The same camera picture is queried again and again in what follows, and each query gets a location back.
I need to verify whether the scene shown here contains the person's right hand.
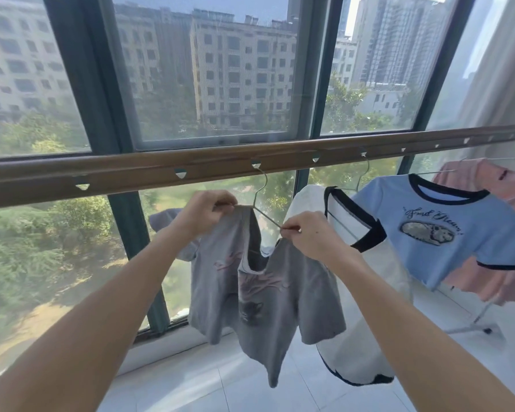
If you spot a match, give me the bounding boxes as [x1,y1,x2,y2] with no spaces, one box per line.
[280,211,350,266]

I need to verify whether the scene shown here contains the person's left hand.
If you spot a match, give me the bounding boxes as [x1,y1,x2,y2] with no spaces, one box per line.
[172,190,239,243]

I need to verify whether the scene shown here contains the grey printed t-shirt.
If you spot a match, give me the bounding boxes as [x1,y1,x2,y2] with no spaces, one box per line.
[148,204,347,389]

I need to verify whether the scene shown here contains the person's right forearm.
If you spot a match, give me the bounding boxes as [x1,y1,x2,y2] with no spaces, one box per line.
[324,249,515,412]

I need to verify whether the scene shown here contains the person's left forearm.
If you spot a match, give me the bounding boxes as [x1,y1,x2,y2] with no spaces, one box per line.
[0,219,198,412]

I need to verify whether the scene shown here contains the white t-shirt with black trim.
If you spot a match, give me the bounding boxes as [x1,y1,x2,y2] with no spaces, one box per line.
[282,184,414,387]

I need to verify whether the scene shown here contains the light blue printed t-shirt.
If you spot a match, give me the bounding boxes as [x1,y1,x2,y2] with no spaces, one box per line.
[352,173,515,292]

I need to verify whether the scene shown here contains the green trees outside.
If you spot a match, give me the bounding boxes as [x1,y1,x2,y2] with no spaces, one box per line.
[0,75,425,352]

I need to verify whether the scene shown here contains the metal drying rack stand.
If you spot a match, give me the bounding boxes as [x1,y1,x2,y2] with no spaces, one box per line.
[445,292,506,340]

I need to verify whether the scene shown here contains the tall grey high-rise tower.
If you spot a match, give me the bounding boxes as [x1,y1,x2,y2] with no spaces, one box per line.
[351,0,455,88]

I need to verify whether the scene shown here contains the pink t-shirt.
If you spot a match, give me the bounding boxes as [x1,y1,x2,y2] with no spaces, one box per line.
[431,158,515,306]

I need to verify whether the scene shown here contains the wide beige apartment building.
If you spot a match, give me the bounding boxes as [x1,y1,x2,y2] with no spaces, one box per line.
[0,0,91,131]

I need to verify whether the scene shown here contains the pale sheer curtain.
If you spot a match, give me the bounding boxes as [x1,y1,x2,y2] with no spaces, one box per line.
[453,0,515,168]

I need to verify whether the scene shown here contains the brown notched clothes rail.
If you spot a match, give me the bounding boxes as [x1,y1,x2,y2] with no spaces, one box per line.
[0,124,515,211]

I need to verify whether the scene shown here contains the dark green window frame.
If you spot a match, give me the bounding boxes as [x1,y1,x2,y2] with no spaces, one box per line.
[0,0,481,339]

